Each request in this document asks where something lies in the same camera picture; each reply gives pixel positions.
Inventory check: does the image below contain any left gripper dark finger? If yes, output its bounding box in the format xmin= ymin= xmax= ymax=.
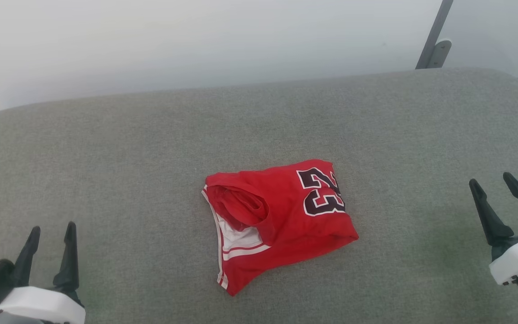
xmin=13 ymin=225 xmax=41 ymax=289
xmin=53 ymin=221 xmax=85 ymax=307

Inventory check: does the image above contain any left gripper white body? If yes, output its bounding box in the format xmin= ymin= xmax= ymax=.
xmin=0 ymin=287 xmax=86 ymax=324

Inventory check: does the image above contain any red white basketball jersey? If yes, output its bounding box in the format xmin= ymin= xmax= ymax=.
xmin=201 ymin=158 xmax=359 ymax=297

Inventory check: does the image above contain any grey fabric sofa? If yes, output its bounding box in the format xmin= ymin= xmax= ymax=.
xmin=0 ymin=67 xmax=518 ymax=324

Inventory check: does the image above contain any grey metal pole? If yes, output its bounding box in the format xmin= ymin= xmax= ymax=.
xmin=415 ymin=0 xmax=454 ymax=70

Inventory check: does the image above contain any grey pole bracket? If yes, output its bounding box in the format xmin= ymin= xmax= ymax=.
xmin=427 ymin=39 xmax=452 ymax=69

